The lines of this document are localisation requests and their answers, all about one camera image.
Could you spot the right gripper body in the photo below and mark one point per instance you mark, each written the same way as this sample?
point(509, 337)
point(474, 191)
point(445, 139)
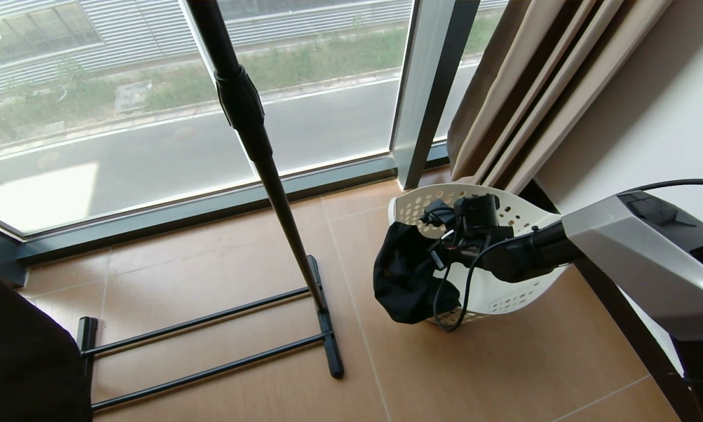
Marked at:
point(492, 234)

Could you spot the black garment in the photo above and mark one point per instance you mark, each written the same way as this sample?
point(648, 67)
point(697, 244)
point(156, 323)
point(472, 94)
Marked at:
point(404, 275)

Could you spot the black shorts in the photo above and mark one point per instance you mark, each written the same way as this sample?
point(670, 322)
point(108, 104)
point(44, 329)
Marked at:
point(23, 363)

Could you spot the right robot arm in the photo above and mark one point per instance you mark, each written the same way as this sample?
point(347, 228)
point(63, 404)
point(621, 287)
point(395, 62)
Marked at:
point(638, 258)

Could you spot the white laundry basket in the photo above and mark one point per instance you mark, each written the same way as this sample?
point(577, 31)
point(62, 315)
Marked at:
point(503, 293)

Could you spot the black clothes rack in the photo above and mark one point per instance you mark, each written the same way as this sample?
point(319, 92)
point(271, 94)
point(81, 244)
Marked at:
point(240, 99)

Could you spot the beige curtain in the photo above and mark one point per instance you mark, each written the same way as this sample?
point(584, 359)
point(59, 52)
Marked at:
point(533, 88)

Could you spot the window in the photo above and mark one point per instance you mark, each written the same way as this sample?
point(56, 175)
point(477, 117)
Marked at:
point(152, 146)

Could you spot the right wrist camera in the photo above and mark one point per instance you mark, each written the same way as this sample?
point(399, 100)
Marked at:
point(480, 212)

